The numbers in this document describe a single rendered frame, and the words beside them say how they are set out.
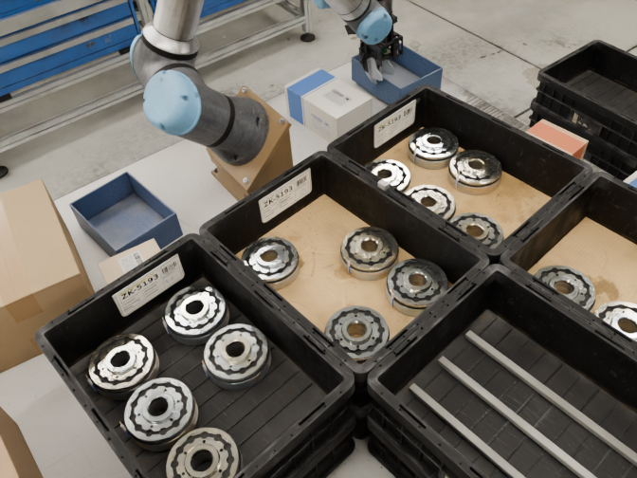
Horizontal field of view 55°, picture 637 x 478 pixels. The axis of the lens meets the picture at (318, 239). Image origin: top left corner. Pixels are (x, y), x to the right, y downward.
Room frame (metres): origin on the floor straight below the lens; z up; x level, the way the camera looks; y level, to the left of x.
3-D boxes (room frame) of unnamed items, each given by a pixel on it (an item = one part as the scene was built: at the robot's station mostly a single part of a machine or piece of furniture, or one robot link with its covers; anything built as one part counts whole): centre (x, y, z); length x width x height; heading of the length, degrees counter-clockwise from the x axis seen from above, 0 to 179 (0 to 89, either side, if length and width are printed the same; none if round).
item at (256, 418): (0.47, 0.20, 0.87); 0.40 x 0.30 x 0.11; 39
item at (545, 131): (1.05, -0.53, 0.74); 0.16 x 0.12 x 0.07; 129
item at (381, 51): (1.35, -0.19, 0.91); 0.09 x 0.08 x 0.12; 32
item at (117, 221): (0.96, 0.42, 0.74); 0.20 x 0.15 x 0.07; 40
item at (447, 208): (0.81, -0.21, 0.86); 0.10 x 0.10 x 0.01
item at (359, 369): (0.66, -0.03, 0.92); 0.40 x 0.30 x 0.02; 39
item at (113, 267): (0.76, 0.35, 0.74); 0.16 x 0.12 x 0.07; 28
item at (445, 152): (0.99, -0.26, 0.86); 0.10 x 0.10 x 0.01
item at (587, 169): (0.85, -0.26, 0.92); 0.40 x 0.30 x 0.02; 39
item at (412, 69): (1.42, -0.25, 0.75); 0.20 x 0.15 x 0.07; 33
